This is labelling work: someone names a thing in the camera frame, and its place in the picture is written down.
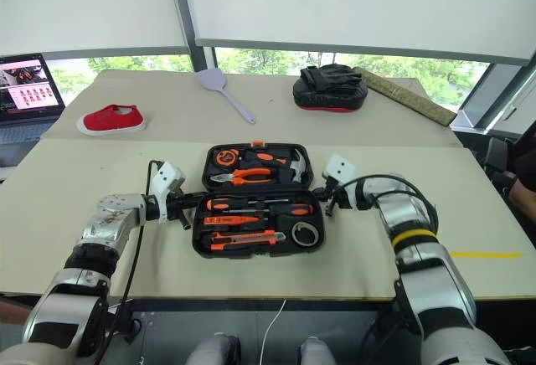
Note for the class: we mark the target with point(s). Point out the black red boxing pad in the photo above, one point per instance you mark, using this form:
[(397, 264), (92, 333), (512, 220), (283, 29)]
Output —
[(326, 93)]

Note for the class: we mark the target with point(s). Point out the grey window pillar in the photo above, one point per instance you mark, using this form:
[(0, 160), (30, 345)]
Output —
[(203, 59)]

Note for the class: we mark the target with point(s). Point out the slim orange black screwdriver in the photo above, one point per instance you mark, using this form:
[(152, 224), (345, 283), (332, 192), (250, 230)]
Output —
[(218, 204)]

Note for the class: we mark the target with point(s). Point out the grey rounded shape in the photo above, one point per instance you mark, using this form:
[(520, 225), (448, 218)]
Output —
[(213, 350), (316, 352)]

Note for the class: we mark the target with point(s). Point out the white roller blind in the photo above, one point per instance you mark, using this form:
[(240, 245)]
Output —
[(356, 5), (84, 5)]

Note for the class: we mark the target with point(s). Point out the black electrical tape roll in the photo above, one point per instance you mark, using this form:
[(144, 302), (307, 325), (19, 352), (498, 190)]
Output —
[(295, 235)]

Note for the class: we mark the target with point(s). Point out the orange black utility knife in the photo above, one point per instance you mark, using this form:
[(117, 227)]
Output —
[(243, 239)]

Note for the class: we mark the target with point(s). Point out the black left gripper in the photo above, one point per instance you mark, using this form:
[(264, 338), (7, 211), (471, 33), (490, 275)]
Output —
[(178, 205)]

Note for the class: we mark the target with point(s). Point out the lavender plastic fly swatter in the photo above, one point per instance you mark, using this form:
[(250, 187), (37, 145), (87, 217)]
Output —
[(213, 78)]

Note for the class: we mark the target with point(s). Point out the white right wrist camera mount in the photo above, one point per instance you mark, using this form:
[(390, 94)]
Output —
[(339, 168)]

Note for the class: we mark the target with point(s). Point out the open laptop computer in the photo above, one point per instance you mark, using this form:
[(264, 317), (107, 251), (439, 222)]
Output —
[(29, 88)]

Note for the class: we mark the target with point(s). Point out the steel claw hammer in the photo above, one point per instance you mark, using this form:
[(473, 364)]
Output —
[(299, 170)]

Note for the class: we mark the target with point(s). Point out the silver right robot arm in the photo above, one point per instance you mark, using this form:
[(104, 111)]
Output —
[(419, 222)]

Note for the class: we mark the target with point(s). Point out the person's bare forearm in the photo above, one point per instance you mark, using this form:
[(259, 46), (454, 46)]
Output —
[(523, 195)]

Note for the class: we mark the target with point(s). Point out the green rolled mat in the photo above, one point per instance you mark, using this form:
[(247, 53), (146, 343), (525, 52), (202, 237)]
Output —
[(410, 97)]

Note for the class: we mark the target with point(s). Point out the red canvas shoe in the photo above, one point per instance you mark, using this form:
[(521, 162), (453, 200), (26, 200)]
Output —
[(111, 120)]

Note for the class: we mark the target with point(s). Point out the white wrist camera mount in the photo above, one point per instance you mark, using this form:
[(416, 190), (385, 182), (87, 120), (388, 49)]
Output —
[(165, 176), (339, 168)]

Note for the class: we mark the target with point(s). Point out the black office chair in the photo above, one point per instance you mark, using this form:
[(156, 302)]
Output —
[(498, 160)]

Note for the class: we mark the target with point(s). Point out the yellow tape strip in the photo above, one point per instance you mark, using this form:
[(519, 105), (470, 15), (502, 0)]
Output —
[(486, 255)]

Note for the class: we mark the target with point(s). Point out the black tool case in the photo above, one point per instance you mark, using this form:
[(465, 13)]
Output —
[(259, 191)]

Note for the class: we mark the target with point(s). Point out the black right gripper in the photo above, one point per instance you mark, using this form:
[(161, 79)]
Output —
[(333, 194)]

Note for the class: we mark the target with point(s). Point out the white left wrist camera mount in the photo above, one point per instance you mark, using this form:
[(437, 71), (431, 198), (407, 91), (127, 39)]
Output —
[(165, 176)]

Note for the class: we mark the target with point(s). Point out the grey metal window frame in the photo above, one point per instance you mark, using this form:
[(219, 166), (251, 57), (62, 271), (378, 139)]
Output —
[(502, 88)]

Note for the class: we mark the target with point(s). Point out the orange black tape measure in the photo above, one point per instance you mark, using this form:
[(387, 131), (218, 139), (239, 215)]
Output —
[(225, 158)]

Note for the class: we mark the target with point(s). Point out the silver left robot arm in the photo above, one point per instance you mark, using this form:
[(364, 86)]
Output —
[(100, 222)]

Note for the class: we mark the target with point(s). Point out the orange voltage tester pen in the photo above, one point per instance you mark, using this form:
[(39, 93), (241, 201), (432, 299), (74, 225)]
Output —
[(230, 219)]

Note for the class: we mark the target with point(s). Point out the black table frame bar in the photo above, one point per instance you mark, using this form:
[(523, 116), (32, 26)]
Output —
[(251, 304)]

